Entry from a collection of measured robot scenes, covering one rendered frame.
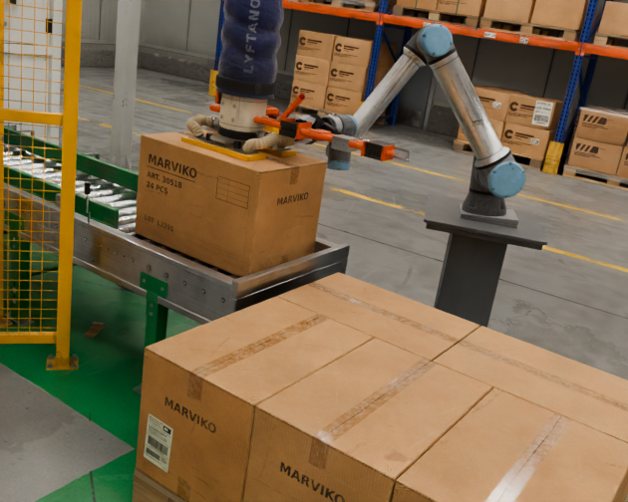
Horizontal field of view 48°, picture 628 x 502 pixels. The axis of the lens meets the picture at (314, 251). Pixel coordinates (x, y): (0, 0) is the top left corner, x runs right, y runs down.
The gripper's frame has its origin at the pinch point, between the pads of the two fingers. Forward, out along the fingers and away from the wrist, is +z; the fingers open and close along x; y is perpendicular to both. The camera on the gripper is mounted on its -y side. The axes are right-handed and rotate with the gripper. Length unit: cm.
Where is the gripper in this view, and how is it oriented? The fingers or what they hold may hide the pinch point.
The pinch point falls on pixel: (299, 129)
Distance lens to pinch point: 254.7
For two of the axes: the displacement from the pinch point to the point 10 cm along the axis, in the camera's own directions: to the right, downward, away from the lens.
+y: -8.1, -3.1, 5.0
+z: -5.7, 1.7, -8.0
